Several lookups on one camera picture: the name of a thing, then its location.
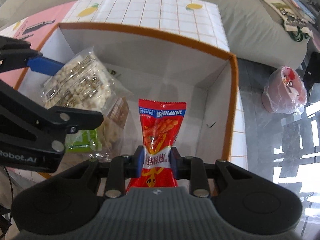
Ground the stack of magazines and bag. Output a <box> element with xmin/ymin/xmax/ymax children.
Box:
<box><xmin>256</xmin><ymin>0</ymin><xmax>315</xmax><ymax>42</ymax></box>

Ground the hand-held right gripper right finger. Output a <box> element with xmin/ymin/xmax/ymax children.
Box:
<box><xmin>170</xmin><ymin>146</ymin><xmax>252</xmax><ymax>198</ymax></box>

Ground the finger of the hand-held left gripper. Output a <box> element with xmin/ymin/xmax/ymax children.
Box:
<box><xmin>0</xmin><ymin>35</ymin><xmax>66</xmax><ymax>77</ymax></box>
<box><xmin>0</xmin><ymin>80</ymin><xmax>104</xmax><ymax>155</ymax></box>

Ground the orange cardboard box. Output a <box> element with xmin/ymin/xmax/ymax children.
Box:
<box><xmin>12</xmin><ymin>22</ymin><xmax>238</xmax><ymax>180</ymax></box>

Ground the stack of books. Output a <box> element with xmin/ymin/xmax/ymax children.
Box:
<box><xmin>282</xmin><ymin>0</ymin><xmax>317</xmax><ymax>23</ymax></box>

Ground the puffed rice cake packet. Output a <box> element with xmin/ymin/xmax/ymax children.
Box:
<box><xmin>41</xmin><ymin>46</ymin><xmax>133</xmax><ymax>113</ymax></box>

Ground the beige sofa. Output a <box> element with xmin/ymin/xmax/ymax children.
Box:
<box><xmin>0</xmin><ymin>0</ymin><xmax>308</xmax><ymax>69</ymax></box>

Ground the green snack packet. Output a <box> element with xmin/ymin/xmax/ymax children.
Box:
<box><xmin>65</xmin><ymin>127</ymin><xmax>104</xmax><ymax>153</ymax></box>

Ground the trash bin with pink bag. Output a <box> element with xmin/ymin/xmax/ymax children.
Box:
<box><xmin>261</xmin><ymin>66</ymin><xmax>307</xmax><ymax>114</ymax></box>

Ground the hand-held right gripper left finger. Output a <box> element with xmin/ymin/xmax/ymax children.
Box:
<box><xmin>64</xmin><ymin>145</ymin><xmax>146</xmax><ymax>198</ymax></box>

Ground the red snack packet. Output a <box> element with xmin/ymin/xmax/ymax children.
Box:
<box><xmin>125</xmin><ymin>99</ymin><xmax>187</xmax><ymax>195</ymax></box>

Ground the clear packet of brown sticks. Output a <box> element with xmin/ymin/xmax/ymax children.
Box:
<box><xmin>100</xmin><ymin>96</ymin><xmax>130</xmax><ymax>155</ymax></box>

